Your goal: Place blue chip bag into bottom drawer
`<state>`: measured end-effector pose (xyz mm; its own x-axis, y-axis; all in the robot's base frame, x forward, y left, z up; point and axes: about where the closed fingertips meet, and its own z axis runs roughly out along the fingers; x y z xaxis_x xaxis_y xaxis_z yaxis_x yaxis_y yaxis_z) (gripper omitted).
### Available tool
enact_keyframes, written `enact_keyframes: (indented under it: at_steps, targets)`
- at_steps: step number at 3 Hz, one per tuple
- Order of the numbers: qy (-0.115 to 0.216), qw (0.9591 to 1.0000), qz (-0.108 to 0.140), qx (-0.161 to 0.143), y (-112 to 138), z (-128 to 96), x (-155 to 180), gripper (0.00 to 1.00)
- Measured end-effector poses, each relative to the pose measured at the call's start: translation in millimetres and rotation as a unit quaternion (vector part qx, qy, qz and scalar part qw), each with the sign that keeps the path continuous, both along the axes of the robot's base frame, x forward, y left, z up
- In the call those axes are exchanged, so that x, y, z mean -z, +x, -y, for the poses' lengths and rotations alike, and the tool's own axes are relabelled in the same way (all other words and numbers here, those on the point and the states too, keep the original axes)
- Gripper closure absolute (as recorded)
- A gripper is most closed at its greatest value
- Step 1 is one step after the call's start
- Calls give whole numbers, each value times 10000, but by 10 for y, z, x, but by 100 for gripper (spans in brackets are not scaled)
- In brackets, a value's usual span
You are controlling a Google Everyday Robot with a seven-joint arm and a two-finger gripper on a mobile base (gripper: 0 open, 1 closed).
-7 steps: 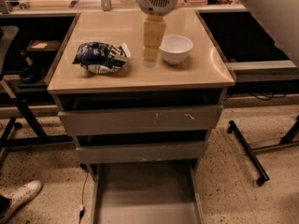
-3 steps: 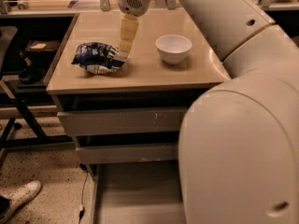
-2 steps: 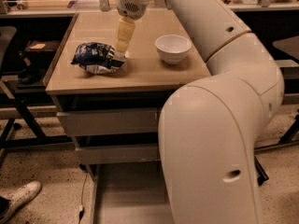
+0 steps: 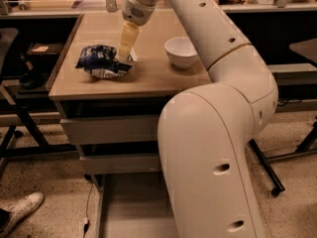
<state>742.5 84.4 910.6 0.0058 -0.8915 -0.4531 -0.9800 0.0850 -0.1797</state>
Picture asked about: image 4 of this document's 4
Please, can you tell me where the middle grey drawer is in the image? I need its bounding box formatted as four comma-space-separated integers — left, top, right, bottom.
80, 153, 161, 175

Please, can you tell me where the blue chip bag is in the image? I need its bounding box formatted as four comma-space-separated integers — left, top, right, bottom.
75, 45, 134, 79

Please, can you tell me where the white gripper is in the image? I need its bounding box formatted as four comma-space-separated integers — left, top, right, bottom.
116, 0, 156, 63

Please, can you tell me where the white sneaker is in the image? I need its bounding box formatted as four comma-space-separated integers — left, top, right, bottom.
0, 191, 45, 238

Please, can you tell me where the white ceramic bowl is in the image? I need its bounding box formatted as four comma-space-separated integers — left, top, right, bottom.
164, 37, 198, 69

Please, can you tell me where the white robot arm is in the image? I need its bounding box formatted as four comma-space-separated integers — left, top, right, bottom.
122, 0, 278, 238

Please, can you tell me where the black cable on floor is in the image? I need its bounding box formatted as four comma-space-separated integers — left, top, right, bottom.
81, 181, 95, 238

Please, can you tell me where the black wheeled stand base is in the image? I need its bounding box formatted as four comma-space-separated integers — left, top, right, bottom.
249, 117, 317, 197

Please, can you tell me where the open bottom grey drawer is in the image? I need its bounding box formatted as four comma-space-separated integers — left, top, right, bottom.
96, 172, 178, 238

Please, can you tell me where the grey drawer cabinet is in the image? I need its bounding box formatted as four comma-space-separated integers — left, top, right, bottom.
50, 9, 209, 238

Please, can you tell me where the dark box on shelf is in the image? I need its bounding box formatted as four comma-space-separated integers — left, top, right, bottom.
27, 43, 63, 57

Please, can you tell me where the black round object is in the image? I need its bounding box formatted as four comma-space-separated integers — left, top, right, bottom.
19, 70, 44, 90

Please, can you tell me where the top grey drawer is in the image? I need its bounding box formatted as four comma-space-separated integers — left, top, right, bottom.
60, 115, 159, 145

